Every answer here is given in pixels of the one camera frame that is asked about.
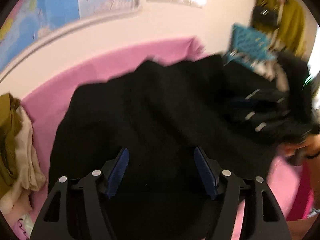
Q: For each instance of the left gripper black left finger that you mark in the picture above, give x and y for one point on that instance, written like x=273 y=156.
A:
x=76 y=208

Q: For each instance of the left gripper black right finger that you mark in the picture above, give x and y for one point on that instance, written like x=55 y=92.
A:
x=262 y=215

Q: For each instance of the black large garment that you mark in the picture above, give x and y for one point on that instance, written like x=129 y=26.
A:
x=161 y=115

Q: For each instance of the right hand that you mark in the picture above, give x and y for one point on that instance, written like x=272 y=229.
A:
x=295 y=154

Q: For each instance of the pink bed sheet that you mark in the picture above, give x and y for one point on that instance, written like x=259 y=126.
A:
x=48 y=105

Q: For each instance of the cream folded garment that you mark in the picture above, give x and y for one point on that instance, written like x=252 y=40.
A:
x=16 y=203

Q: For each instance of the yellow hanging garment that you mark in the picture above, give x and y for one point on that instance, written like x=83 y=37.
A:
x=289 y=34

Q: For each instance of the olive folded garment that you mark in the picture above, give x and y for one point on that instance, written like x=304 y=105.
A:
x=11 y=125

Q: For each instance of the black hanging handbag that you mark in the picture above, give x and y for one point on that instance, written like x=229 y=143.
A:
x=264 y=16

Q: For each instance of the colourful wall map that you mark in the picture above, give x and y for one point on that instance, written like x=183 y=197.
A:
x=31 y=20

